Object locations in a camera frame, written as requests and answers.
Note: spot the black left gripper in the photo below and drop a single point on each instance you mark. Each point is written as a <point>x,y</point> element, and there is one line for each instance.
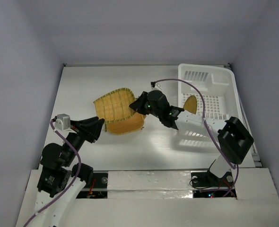
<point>92,131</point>

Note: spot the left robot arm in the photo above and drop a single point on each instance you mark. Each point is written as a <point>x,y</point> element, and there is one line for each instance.
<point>63,174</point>

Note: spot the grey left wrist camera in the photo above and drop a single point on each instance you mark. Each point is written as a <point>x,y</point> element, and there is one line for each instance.
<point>62,122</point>

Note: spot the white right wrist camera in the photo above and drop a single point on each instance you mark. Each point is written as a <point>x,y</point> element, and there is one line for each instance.
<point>155,86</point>

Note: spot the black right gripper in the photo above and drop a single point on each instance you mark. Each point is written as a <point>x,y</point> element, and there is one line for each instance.
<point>142,104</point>

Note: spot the thick tan woven plate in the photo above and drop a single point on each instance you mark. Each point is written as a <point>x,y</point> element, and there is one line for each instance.
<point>133,124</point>

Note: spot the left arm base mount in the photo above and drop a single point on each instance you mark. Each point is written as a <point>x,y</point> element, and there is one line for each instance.
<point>97,189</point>

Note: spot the medium round bamboo plate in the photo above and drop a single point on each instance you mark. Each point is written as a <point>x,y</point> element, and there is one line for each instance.
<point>114,106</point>

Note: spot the white plastic dish rack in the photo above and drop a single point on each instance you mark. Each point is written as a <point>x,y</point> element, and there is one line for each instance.
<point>218,89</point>

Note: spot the white foam strip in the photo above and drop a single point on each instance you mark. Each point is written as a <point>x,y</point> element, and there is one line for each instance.
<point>149,185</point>

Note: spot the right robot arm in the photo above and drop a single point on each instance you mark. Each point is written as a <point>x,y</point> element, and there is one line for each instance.
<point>230,136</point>

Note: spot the square bamboo woven plate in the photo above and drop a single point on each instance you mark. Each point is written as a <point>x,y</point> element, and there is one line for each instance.
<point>143,127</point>

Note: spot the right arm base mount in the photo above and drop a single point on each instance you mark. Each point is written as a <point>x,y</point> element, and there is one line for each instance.
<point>205,185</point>

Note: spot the small round bamboo plate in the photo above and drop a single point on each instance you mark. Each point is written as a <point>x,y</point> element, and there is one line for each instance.
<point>190,104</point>

